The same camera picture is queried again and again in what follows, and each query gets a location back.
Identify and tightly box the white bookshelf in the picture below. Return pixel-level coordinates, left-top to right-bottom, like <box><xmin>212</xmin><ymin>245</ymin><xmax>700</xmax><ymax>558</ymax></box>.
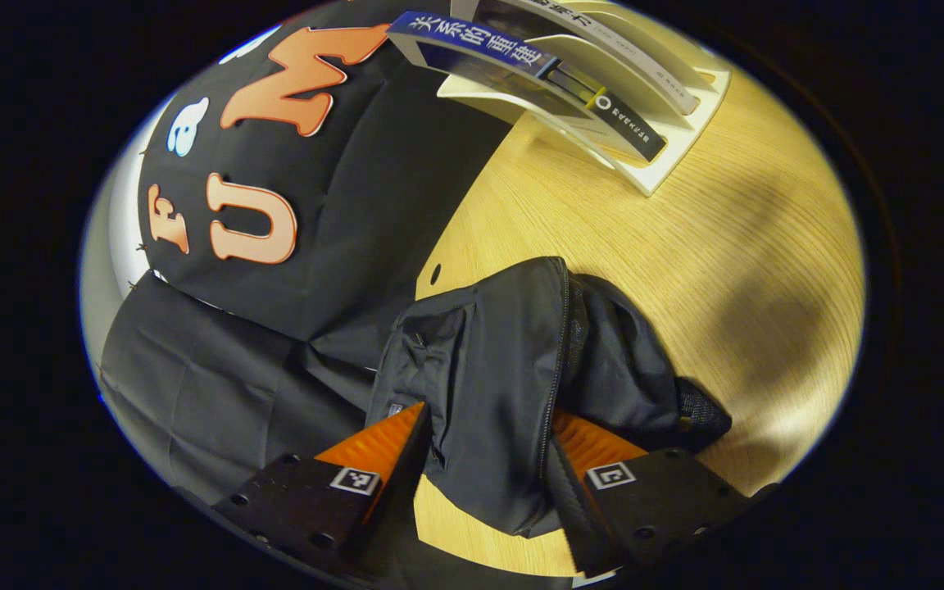
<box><xmin>438</xmin><ymin>0</ymin><xmax>732</xmax><ymax>197</ymax></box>

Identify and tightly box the white grey book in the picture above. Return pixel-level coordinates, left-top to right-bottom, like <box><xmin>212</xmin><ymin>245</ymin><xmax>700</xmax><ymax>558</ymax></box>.
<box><xmin>452</xmin><ymin>0</ymin><xmax>701</xmax><ymax>116</ymax></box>

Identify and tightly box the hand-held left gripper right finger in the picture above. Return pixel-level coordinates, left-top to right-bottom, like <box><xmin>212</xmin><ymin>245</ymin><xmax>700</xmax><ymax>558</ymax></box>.
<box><xmin>548</xmin><ymin>410</ymin><xmax>776</xmax><ymax>579</ymax></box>

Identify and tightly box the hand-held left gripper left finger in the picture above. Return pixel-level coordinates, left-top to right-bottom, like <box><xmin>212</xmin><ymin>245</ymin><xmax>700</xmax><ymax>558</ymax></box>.
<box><xmin>214</xmin><ymin>402</ymin><xmax>432</xmax><ymax>584</ymax></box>

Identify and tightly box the blue book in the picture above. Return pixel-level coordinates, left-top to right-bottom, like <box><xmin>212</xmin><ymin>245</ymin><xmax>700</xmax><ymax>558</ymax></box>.
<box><xmin>388</xmin><ymin>11</ymin><xmax>668</xmax><ymax>162</ymax></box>

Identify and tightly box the black schoolbag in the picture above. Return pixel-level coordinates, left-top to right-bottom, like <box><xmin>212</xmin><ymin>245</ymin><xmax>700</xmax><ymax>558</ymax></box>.
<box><xmin>365</xmin><ymin>256</ymin><xmax>733</xmax><ymax>538</ymax></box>

